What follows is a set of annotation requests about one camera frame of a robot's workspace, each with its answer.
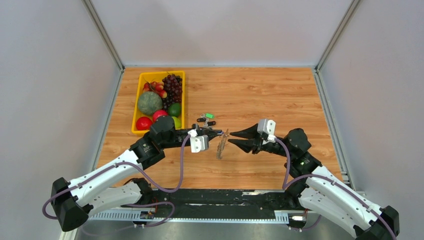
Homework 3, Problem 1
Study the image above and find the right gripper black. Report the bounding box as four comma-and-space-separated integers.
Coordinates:
227, 124, 293, 159

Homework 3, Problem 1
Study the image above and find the clear keyring holder with rings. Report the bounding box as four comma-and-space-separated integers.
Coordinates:
216, 129, 230, 160

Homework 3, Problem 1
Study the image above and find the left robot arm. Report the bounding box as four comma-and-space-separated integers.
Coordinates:
42, 116, 223, 232

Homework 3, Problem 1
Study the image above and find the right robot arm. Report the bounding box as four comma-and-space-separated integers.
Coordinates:
229, 119, 400, 240

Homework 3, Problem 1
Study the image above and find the yellow green fruit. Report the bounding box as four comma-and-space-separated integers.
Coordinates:
172, 116, 182, 130

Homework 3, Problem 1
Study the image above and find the green lime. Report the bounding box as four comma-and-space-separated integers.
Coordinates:
167, 102, 182, 117

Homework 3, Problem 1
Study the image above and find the red apple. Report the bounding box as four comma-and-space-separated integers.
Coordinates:
152, 109, 168, 122

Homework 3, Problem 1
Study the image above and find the purple grape bunch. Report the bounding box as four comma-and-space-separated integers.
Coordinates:
162, 73, 183, 111

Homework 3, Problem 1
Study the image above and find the red tomato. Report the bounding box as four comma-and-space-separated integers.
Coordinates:
135, 116, 153, 131

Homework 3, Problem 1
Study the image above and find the green melon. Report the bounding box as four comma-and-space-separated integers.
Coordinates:
137, 91, 163, 116

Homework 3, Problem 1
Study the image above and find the red peaches cluster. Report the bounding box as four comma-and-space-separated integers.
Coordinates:
142, 81, 168, 99

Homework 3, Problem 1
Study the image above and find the yellow plastic bin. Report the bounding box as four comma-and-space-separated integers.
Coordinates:
131, 70, 186, 136

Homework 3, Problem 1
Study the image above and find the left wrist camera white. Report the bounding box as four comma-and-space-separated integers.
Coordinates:
188, 130, 210, 153

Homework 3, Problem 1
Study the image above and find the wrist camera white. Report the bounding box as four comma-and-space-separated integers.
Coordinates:
257, 118, 276, 145
188, 130, 210, 153

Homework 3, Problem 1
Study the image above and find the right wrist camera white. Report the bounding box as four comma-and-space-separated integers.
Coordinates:
257, 118, 276, 145

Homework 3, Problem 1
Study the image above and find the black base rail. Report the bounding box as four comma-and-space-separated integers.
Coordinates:
136, 188, 305, 220

